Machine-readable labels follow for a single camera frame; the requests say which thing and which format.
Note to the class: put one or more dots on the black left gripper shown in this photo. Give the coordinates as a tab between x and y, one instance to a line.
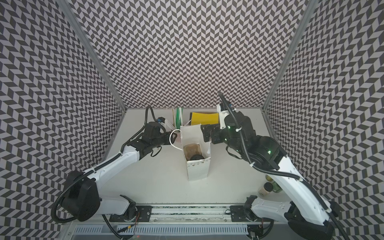
170	138

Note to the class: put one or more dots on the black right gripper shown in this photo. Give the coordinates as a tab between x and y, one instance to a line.
213	133

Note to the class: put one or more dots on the brown pulp cup carrier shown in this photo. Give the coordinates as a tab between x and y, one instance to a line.
192	149

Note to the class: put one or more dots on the yellow paper napkin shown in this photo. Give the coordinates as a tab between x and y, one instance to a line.
205	118

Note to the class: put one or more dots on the black takeout coffee cup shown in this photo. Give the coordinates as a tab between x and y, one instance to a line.
196	158

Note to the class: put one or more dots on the white patterned gift bag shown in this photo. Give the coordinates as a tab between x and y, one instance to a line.
196	170

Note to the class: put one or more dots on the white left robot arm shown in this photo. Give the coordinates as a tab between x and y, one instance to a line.
81	198

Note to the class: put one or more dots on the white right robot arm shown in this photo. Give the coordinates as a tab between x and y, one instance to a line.
307	213

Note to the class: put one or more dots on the wooden stir stick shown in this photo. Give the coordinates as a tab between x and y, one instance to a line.
174	118

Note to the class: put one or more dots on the green wrapped straw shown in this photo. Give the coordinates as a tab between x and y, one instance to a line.
179	117

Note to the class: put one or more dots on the brown cardboard napkin box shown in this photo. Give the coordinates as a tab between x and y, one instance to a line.
192	115

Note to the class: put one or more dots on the yellow capped sauce bottle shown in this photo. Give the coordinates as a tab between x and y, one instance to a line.
276	188

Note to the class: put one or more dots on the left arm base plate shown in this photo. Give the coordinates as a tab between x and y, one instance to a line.
141	213

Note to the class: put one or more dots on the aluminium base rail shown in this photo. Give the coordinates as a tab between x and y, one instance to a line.
195	220

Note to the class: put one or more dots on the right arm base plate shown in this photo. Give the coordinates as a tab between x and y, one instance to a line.
238	215

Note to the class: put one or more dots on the aluminium frame corner post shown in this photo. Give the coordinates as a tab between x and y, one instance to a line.
308	13

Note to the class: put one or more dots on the aluminium left corner post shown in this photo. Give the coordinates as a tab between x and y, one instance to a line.
69	14

